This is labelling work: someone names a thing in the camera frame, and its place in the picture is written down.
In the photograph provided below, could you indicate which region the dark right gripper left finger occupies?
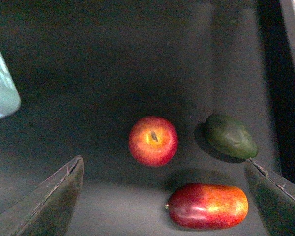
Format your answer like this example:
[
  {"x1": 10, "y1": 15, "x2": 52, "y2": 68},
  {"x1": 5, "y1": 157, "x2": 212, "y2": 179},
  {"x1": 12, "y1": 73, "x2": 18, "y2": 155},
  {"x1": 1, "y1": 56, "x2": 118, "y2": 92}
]
[{"x1": 0, "y1": 155, "x2": 84, "y2": 236}]

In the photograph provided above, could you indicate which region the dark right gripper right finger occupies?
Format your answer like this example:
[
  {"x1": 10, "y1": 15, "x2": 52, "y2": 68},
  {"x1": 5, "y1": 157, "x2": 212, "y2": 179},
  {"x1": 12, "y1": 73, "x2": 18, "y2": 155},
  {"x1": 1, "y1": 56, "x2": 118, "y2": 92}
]
[{"x1": 245, "y1": 159, "x2": 295, "y2": 236}]

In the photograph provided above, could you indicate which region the red yellow apple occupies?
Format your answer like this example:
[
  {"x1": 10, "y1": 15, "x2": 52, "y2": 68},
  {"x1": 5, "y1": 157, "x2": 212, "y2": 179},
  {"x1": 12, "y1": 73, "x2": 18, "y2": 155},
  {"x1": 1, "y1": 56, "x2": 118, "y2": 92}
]
[{"x1": 128, "y1": 116, "x2": 178, "y2": 167}]

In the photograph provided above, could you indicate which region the red yellow mango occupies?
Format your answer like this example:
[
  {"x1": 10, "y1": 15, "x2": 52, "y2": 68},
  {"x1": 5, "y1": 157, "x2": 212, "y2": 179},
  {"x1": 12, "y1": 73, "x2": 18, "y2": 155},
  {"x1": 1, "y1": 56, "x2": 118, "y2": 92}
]
[{"x1": 166, "y1": 183, "x2": 249, "y2": 231}]

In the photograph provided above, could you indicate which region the green avocado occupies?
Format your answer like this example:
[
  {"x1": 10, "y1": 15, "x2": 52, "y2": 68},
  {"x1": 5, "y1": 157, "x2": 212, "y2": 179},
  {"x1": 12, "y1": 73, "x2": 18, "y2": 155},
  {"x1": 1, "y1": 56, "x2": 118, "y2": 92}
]
[{"x1": 204, "y1": 114, "x2": 259, "y2": 160}]

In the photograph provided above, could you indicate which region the black near display tray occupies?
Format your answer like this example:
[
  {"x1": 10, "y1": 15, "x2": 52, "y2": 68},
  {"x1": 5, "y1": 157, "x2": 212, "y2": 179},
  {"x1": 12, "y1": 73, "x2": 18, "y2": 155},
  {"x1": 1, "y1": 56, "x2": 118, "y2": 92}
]
[{"x1": 0, "y1": 0, "x2": 295, "y2": 236}]

